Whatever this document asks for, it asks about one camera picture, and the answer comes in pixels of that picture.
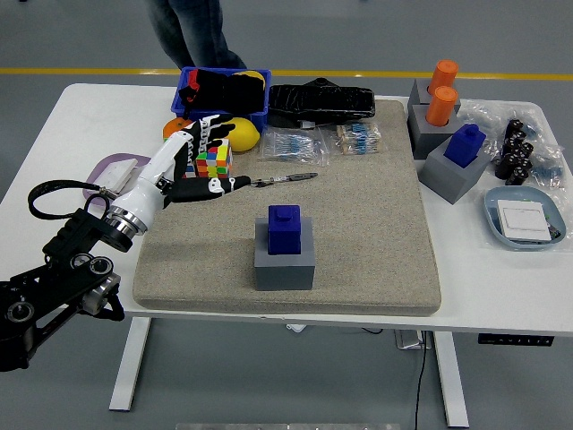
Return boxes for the white box under table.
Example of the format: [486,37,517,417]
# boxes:
[393,330,433,351]

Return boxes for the blue square seal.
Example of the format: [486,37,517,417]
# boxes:
[443,124,487,169]
[267,204,302,256]

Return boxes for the black cloth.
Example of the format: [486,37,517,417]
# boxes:
[178,67,266,113]

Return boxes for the black table control panel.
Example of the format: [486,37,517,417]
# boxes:
[476,333,555,348]

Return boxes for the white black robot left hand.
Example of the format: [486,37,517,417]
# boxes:
[109,114,252,221]

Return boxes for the blue-grey tray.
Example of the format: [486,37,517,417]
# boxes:
[483,185,568,251]

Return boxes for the orange fruit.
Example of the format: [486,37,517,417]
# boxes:
[162,118,192,141]

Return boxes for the clear plastic bags of parts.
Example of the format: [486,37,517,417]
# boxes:
[458,98,566,180]

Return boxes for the white switch panel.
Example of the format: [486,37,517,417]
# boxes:
[495,199,552,245]
[96,159,139,194]

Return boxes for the white table leg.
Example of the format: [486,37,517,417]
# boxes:
[432,331,470,428]
[108,316,152,412]

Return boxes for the yellow lemon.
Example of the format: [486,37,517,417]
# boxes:
[223,117,261,152]

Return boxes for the grey seal holder block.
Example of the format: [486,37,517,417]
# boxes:
[418,136,491,206]
[406,104,460,160]
[253,217,316,291]
[407,79,462,113]

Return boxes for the beige foam mat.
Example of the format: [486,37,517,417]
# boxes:
[132,99,442,318]

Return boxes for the black power cable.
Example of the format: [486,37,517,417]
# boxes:
[414,331,429,430]

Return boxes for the person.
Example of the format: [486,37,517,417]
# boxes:
[145,0,247,72]

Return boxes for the blue plastic bin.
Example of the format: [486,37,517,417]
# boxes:
[170,66,273,134]

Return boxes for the clear bag of blue resistors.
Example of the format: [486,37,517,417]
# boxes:
[259,127,331,168]
[320,121,384,157]

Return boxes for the purple tray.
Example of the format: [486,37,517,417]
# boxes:
[84,152,152,201]

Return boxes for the black pen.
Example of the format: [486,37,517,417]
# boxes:
[250,172,319,188]

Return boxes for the orange cylinder seal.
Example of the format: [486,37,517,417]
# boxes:
[429,59,460,93]
[424,85,459,127]

